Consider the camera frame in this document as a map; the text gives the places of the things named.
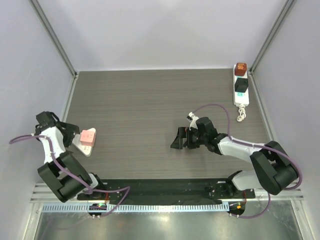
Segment pink cube plug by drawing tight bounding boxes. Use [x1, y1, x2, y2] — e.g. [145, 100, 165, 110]
[80, 128, 96, 147]

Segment white triangular socket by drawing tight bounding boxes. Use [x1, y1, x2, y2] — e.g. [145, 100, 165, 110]
[72, 128, 97, 157]

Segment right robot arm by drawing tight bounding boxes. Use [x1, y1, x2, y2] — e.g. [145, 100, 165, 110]
[170, 116, 299, 198]

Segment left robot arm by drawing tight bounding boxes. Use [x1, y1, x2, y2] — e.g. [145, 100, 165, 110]
[35, 111, 106, 203]

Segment black plug adapter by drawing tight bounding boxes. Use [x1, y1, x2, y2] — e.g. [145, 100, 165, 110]
[234, 77, 249, 93]

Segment red-brown plug adapter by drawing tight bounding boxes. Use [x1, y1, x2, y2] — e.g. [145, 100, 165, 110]
[234, 62, 247, 76]

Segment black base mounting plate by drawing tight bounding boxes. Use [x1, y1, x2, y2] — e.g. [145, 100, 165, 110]
[77, 178, 256, 206]

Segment white power strip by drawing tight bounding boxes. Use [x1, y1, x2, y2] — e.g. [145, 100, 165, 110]
[232, 62, 250, 106]

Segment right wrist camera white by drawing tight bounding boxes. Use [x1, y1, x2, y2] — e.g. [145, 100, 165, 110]
[186, 112, 199, 131]

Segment white coiled power cord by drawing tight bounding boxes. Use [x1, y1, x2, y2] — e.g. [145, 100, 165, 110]
[236, 104, 247, 123]

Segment white slotted cable duct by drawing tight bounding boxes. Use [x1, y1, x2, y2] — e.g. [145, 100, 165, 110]
[41, 202, 230, 214]

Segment left aluminium frame post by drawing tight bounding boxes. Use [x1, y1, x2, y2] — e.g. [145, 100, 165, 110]
[29, 0, 78, 79]

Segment aluminium frame post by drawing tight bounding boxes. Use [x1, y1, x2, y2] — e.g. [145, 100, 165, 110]
[29, 0, 78, 79]
[249, 0, 297, 75]

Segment right aluminium frame post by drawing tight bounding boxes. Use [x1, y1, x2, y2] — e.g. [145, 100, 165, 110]
[249, 0, 297, 75]

